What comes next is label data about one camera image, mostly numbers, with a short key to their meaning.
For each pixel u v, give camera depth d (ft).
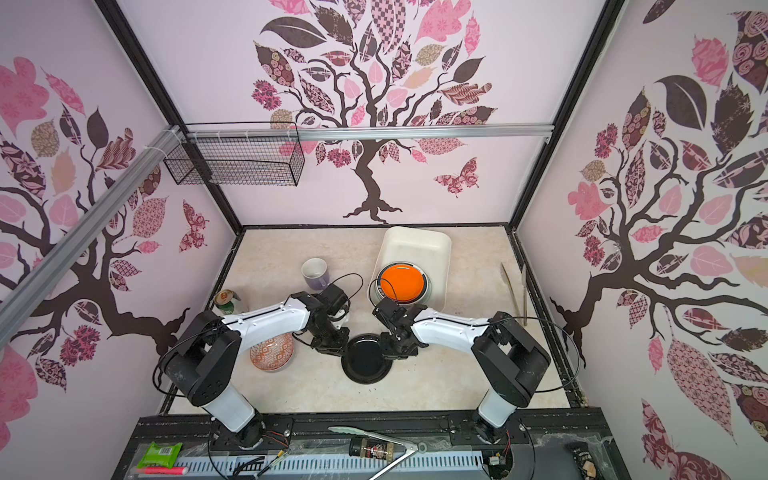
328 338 2.45
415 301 3.11
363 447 2.25
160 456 2.28
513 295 3.20
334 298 2.41
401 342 2.07
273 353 2.73
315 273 3.39
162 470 2.24
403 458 2.27
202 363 1.49
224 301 2.87
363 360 2.74
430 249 3.81
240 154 3.11
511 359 1.48
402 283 3.39
